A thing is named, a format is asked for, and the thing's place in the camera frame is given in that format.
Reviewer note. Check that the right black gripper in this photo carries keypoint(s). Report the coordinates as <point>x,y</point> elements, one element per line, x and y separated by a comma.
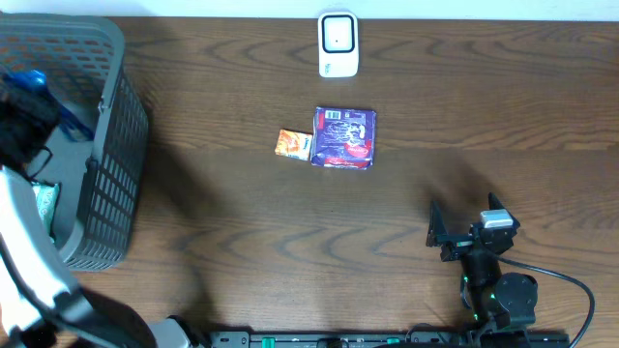
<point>457,245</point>

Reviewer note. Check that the purple Carefree pad pack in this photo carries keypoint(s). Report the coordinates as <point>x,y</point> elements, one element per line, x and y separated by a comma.
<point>343,138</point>

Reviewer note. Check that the orange Kleenex tissue pack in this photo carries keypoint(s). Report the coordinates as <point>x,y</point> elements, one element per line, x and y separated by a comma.
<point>293,144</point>

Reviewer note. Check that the blue snack wrapper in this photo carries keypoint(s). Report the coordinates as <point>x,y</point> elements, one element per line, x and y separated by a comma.
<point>67,121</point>

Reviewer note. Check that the teal wet wipes pack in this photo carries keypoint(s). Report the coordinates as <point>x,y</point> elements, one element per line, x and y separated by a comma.
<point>46,198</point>

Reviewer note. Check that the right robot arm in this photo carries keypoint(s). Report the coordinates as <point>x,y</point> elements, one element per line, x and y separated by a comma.
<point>503,304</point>

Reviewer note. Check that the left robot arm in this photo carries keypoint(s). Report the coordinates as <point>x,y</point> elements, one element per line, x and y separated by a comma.
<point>39,296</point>

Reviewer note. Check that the grey plastic mesh basket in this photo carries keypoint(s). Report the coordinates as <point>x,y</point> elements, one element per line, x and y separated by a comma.
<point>97,165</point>

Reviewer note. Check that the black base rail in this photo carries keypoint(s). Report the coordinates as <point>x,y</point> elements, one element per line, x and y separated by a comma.
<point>420,337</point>

